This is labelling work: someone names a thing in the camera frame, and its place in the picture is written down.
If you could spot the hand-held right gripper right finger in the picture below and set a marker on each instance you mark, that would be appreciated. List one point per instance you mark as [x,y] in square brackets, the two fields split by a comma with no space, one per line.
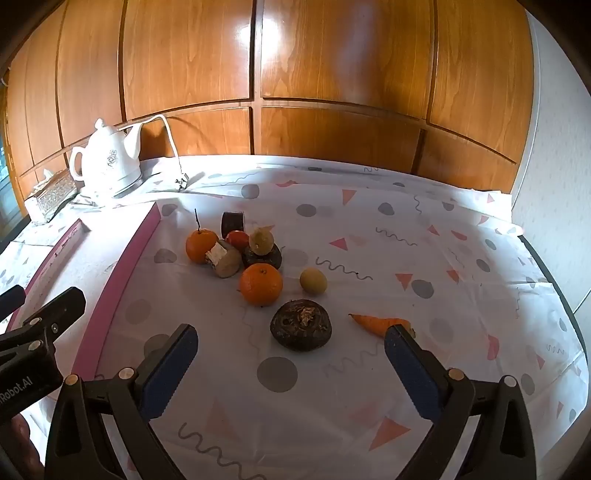
[411,371]

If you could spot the dark purple cylindrical piece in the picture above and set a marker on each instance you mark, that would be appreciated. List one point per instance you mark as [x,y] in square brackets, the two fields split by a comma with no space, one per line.
[232,222]

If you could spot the white patterned tablecloth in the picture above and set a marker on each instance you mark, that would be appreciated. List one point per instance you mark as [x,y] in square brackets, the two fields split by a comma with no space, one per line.
[369,258]

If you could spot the small yellowish round fruit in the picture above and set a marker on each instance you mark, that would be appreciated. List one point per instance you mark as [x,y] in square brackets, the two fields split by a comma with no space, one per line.
[313,280]
[261,240]

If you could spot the white ceramic electric kettle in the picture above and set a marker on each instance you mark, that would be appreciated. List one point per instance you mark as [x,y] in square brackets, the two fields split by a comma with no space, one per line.
[108,161]

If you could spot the orange carrot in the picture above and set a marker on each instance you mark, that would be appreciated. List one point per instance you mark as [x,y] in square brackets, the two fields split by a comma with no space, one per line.
[376,324]

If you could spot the small dark water chestnut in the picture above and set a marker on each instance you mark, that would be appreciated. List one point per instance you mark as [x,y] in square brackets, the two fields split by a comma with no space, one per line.
[270,259]

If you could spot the small red tomato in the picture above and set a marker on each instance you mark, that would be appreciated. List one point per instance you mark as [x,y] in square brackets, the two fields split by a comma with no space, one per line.
[238,239]

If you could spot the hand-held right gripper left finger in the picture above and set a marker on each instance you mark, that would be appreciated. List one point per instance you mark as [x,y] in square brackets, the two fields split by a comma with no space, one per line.
[170,371]

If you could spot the white power plug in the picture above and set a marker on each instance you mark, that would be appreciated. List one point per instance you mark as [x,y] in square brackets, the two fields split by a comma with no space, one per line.
[183,181]

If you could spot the orange with dark stem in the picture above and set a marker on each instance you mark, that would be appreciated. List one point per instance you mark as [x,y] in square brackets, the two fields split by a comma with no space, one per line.
[201,245]

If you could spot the pink rimmed tray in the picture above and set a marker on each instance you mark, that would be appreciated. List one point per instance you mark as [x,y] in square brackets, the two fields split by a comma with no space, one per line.
[136,254]

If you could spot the large dark water chestnut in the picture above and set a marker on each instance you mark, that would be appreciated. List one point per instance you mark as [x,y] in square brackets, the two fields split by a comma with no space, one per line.
[302,325]

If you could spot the patterned tissue box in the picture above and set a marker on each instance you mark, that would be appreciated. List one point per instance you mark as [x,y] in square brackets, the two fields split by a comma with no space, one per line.
[51,196]

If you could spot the brown wooden wardrobe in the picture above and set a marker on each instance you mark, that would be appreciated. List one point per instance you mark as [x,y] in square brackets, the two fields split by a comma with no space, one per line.
[323,69]

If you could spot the large orange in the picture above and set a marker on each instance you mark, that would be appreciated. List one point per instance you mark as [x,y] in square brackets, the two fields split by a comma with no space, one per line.
[261,285]

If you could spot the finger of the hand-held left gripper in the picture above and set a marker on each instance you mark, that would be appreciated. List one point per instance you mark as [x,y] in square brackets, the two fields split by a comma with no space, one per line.
[11,300]
[64,307]

